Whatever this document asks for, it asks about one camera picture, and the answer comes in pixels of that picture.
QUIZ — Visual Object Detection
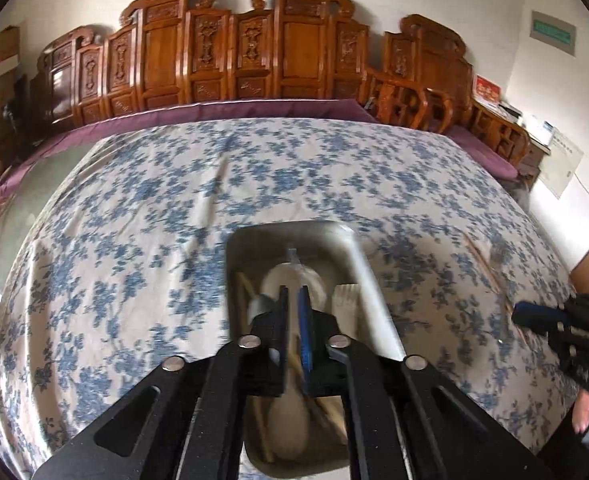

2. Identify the red card on sofa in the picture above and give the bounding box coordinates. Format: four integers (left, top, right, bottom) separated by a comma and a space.
473, 74, 502, 107

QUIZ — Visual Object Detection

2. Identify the grey metal utensil tray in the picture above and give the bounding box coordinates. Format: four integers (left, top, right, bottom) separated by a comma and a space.
224, 221, 405, 479

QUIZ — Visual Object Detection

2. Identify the white plastic spoon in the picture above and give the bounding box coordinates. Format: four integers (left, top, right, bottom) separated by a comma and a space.
262, 263, 326, 460

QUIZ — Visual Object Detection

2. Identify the wooden side table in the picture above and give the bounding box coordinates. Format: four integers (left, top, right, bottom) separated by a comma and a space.
517, 136, 551, 188

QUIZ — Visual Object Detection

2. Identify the blue floral tablecloth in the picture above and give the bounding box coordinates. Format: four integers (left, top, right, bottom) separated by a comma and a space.
0, 118, 575, 479

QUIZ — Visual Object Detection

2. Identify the person's right hand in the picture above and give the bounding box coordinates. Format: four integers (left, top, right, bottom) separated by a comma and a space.
571, 389, 589, 434

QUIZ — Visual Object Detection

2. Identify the carved wooden sofa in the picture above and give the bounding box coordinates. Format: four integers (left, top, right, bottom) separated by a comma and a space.
30, 0, 369, 131

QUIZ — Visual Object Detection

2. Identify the purple sofa cushion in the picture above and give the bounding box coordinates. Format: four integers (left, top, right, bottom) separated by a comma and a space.
0, 97, 378, 206

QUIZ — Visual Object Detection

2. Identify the carved wooden armchair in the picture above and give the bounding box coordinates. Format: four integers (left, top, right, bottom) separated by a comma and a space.
383, 14, 530, 166

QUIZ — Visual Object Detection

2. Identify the grey wall electrical panel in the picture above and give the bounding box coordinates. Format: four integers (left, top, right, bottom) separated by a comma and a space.
530, 11, 577, 56

